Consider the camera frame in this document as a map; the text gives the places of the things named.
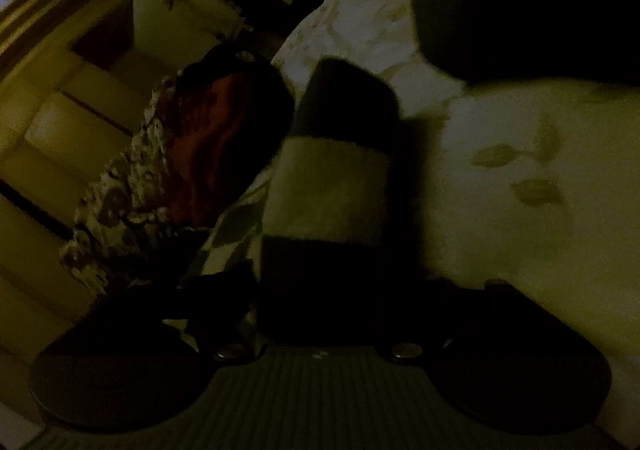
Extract checkered knit sweater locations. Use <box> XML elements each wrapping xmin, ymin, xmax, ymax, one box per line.
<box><xmin>177</xmin><ymin>58</ymin><xmax>426</xmax><ymax>348</ymax></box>

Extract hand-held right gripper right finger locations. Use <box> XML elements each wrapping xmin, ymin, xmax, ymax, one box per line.
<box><xmin>387</xmin><ymin>279</ymin><xmax>513</xmax><ymax>362</ymax></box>

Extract red cloth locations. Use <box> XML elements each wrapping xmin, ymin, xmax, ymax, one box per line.
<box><xmin>167</xmin><ymin>48</ymin><xmax>296</xmax><ymax>231</ymax></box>

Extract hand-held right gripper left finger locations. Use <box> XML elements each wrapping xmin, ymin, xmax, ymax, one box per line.
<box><xmin>186</xmin><ymin>274</ymin><xmax>263</xmax><ymax>361</ymax></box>

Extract cartoon printed cloth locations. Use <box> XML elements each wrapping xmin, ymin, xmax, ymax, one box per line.
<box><xmin>59</xmin><ymin>75</ymin><xmax>211</xmax><ymax>291</ymax></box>

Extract dark grey folded clothes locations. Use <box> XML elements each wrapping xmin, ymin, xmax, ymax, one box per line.
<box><xmin>411</xmin><ymin>0</ymin><xmax>640</xmax><ymax>84</ymax></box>

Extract white leaf-print duvet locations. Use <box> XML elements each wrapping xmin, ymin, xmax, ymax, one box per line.
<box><xmin>177</xmin><ymin>0</ymin><xmax>640</xmax><ymax>358</ymax></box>

